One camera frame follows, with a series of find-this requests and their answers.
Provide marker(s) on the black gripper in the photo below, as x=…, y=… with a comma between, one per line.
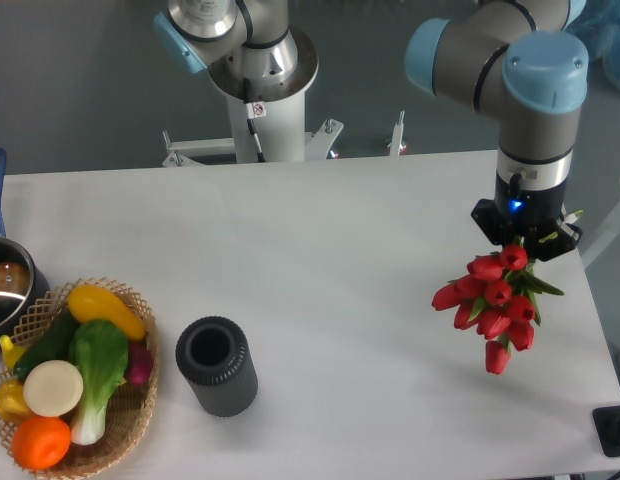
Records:
x=533, y=217

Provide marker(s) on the red tulip bouquet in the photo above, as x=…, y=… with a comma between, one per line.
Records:
x=496, y=293

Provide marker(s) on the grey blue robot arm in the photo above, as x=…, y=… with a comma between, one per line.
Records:
x=511, y=61

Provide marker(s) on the blue plush object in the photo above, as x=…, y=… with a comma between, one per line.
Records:
x=598, y=28

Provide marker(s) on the black device at table edge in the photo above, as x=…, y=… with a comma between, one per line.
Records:
x=607, y=424

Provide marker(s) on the dark grey ribbed vase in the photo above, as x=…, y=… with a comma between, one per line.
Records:
x=214, y=357

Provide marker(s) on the woven wicker basket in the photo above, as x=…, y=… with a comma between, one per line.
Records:
x=129, y=409

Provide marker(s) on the green bok choy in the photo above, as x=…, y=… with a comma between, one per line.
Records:
x=99, y=350

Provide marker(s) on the yellow squash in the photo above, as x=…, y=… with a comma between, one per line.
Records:
x=88, y=302

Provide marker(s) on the dark green cucumber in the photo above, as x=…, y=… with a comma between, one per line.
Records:
x=52, y=345

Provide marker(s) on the cream round bun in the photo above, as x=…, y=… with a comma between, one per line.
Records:
x=53, y=388

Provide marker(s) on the yellow banana tip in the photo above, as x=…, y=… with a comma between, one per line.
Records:
x=11, y=353

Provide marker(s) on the orange fruit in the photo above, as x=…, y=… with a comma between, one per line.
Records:
x=40, y=442

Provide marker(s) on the yellow bell pepper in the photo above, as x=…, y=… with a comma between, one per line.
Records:
x=13, y=407

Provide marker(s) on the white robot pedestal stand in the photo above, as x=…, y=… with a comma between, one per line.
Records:
x=265, y=93

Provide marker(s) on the dark pot with blue handle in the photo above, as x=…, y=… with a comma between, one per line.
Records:
x=21, y=282

